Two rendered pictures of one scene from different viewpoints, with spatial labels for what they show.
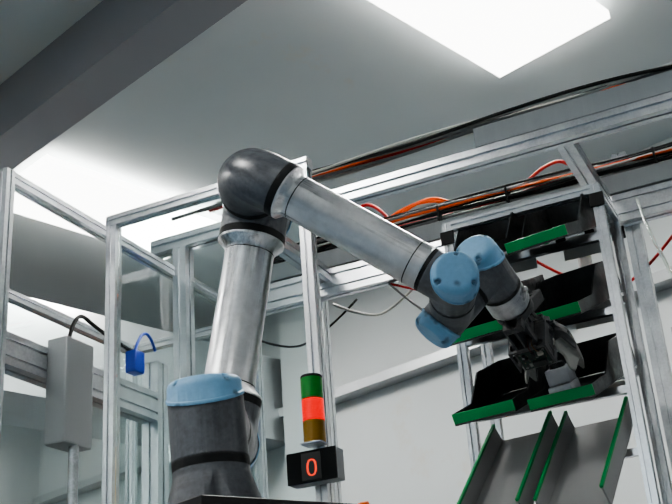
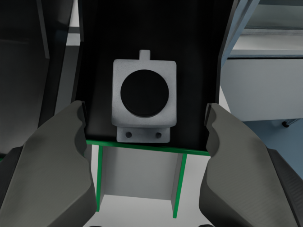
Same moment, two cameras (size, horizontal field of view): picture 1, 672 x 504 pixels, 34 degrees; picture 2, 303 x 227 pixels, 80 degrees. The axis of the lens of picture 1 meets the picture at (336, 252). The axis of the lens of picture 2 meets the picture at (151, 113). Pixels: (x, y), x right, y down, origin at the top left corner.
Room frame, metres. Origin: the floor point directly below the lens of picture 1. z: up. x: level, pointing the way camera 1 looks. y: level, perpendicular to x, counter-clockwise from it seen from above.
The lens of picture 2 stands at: (1.92, -0.35, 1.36)
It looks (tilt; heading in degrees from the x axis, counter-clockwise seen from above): 58 degrees down; 322
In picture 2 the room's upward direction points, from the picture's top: 10 degrees clockwise
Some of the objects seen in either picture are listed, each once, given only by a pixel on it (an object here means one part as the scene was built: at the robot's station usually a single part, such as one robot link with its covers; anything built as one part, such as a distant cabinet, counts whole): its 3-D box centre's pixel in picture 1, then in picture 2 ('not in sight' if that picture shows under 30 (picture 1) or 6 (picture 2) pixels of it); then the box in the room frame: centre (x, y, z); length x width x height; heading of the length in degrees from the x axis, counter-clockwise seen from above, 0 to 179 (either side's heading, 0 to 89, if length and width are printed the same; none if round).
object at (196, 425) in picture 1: (207, 418); not in sight; (1.63, 0.21, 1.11); 0.13 x 0.12 x 0.14; 179
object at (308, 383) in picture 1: (311, 389); not in sight; (2.40, 0.08, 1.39); 0.05 x 0.05 x 0.05
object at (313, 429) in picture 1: (314, 432); not in sight; (2.40, 0.08, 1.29); 0.05 x 0.05 x 0.05
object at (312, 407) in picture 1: (313, 410); not in sight; (2.40, 0.08, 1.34); 0.05 x 0.05 x 0.05
